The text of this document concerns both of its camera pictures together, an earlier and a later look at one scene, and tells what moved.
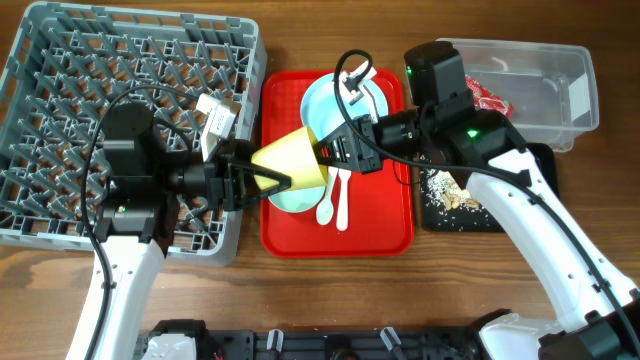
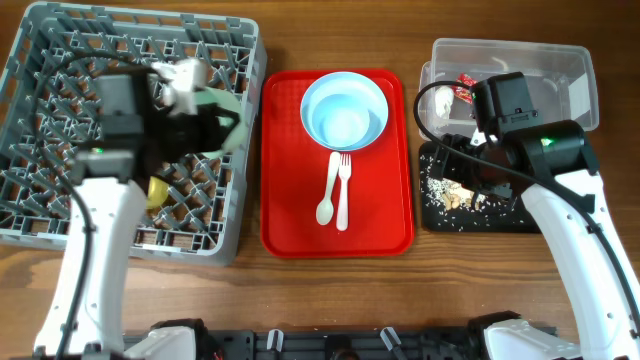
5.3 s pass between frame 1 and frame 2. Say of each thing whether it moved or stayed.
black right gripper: moved
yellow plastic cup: moved
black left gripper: moved
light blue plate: stayed
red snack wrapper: moved
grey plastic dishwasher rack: stayed
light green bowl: moved
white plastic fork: stayed
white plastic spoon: stayed
